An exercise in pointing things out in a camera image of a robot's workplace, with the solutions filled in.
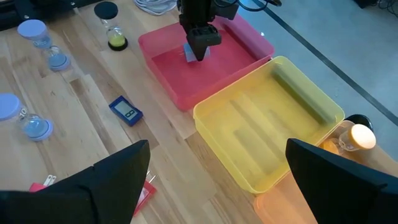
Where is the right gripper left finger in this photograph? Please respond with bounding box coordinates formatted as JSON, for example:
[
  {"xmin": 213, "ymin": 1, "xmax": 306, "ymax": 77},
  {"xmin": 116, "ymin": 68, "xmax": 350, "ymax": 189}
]
[{"xmin": 46, "ymin": 139, "xmax": 152, "ymax": 224}]

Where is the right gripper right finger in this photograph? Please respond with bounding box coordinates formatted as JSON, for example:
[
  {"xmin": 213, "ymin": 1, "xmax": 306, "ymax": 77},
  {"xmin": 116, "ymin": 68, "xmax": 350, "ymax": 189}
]
[{"xmin": 285, "ymin": 138, "xmax": 398, "ymax": 224}]

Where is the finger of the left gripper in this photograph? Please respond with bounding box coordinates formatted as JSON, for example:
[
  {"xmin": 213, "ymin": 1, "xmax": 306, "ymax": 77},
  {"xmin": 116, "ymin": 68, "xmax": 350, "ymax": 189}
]
[{"xmin": 185, "ymin": 26, "xmax": 223, "ymax": 62}]

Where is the lavender blue wall charger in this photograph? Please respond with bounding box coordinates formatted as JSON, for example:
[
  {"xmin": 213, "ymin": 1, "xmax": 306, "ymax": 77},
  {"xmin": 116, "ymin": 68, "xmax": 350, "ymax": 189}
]
[{"xmin": 182, "ymin": 42, "xmax": 211, "ymax": 63}]

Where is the orange hourglass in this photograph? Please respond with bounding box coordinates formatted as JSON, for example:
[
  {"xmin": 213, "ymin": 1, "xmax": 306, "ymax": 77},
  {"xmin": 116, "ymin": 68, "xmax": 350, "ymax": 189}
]
[{"xmin": 320, "ymin": 123, "xmax": 377, "ymax": 156}]

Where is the small navy digital timer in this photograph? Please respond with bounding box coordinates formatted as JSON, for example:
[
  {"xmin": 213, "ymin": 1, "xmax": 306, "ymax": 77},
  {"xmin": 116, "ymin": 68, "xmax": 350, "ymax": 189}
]
[{"xmin": 108, "ymin": 95, "xmax": 144, "ymax": 128}]

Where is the black capped yellow hourglass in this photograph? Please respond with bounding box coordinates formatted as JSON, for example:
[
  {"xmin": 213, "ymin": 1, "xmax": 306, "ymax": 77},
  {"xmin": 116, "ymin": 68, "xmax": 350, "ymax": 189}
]
[{"xmin": 93, "ymin": 1, "xmax": 129, "ymax": 52}]

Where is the lavender capped hourglass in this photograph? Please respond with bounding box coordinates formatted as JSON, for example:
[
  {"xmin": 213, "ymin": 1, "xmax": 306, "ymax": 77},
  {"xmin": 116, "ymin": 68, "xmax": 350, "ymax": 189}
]
[
  {"xmin": 17, "ymin": 19, "xmax": 72, "ymax": 72},
  {"xmin": 0, "ymin": 92, "xmax": 54, "ymax": 142}
]

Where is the pink translucent plastic bin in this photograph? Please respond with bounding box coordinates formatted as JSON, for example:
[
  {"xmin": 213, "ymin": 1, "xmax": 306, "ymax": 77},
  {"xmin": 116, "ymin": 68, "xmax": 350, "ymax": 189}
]
[{"xmin": 137, "ymin": 14, "xmax": 276, "ymax": 112}]

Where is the orange translucent plastic bin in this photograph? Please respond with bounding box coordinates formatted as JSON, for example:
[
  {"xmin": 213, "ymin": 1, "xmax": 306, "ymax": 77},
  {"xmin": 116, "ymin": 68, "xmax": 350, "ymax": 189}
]
[{"xmin": 253, "ymin": 119, "xmax": 398, "ymax": 224}]

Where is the yellow translucent plastic bin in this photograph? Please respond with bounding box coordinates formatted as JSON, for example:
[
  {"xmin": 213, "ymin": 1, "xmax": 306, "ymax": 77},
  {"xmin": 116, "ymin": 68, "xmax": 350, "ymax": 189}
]
[{"xmin": 192, "ymin": 55, "xmax": 346, "ymax": 194}]

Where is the white power cable with plug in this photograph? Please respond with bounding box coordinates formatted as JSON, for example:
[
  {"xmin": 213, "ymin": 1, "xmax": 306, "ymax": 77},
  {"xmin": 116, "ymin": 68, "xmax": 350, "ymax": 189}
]
[{"xmin": 133, "ymin": 0, "xmax": 178, "ymax": 16}]

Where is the black left wrist camera cable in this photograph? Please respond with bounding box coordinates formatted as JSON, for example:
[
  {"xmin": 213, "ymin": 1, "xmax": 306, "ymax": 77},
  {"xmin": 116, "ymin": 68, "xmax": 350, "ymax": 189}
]
[{"xmin": 238, "ymin": 0, "xmax": 283, "ymax": 12}]

